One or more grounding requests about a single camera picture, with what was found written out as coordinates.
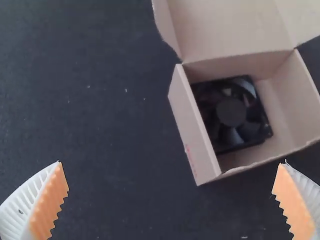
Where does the black mat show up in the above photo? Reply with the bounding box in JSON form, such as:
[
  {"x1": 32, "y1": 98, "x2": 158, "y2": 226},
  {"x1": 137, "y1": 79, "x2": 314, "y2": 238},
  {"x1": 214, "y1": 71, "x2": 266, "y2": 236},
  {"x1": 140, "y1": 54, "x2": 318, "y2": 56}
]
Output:
[{"x1": 0, "y1": 0, "x2": 320, "y2": 240}]

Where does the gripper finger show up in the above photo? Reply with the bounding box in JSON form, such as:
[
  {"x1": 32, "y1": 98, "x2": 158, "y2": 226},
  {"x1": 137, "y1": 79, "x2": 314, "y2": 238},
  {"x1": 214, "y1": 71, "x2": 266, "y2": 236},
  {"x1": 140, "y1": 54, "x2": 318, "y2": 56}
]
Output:
[
  {"x1": 0, "y1": 160, "x2": 70, "y2": 240},
  {"x1": 271, "y1": 160, "x2": 320, "y2": 240}
]

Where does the black square fan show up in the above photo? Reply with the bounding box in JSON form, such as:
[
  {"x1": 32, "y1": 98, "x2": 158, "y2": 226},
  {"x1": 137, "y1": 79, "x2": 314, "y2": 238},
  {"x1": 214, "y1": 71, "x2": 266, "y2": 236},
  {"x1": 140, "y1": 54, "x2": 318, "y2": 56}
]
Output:
[{"x1": 189, "y1": 74, "x2": 274, "y2": 157}]

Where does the cardboard box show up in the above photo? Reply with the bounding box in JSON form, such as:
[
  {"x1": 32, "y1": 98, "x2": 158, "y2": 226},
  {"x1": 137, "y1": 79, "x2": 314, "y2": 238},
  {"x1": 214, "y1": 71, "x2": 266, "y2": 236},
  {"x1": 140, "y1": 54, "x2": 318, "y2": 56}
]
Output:
[{"x1": 151, "y1": 0, "x2": 320, "y2": 187}]

